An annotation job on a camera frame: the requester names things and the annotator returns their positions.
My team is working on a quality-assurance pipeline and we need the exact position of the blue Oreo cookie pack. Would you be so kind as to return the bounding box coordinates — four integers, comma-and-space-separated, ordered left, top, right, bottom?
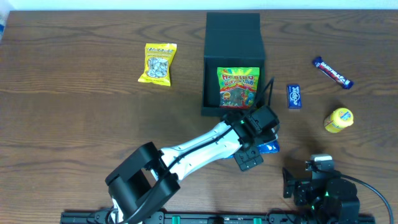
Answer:
224, 140, 280, 159

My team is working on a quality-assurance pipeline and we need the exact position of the green Haribo worms bag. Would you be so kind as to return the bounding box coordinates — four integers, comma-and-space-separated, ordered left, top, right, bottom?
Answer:
217, 67, 260, 109

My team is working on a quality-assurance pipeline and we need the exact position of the yellow nuts snack bag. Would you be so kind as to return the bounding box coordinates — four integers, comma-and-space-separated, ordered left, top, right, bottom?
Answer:
138, 43, 177, 86

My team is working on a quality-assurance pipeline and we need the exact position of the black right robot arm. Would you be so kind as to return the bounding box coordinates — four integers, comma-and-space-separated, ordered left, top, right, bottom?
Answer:
282, 168, 361, 224

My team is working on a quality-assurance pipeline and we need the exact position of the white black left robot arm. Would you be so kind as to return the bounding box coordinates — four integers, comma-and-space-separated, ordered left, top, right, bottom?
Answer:
105, 105, 279, 223

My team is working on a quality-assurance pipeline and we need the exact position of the blue Eclipse mints tin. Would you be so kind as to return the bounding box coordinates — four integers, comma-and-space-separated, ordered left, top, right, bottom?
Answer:
287, 84, 302, 109

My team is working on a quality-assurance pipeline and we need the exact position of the yellow Mentos gum bottle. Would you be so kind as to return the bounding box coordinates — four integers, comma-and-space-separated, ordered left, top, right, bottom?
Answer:
323, 108, 354, 133

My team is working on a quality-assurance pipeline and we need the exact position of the black open gift box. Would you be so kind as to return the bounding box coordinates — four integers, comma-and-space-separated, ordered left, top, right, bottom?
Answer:
201, 12, 266, 117

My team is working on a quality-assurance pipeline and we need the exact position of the purple Dairy Milk bar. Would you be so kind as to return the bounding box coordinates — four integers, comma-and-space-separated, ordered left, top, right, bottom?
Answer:
312, 57, 354, 90

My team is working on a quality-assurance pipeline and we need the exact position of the black mounting rail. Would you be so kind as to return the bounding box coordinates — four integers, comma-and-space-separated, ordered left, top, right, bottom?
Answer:
60, 210, 377, 224

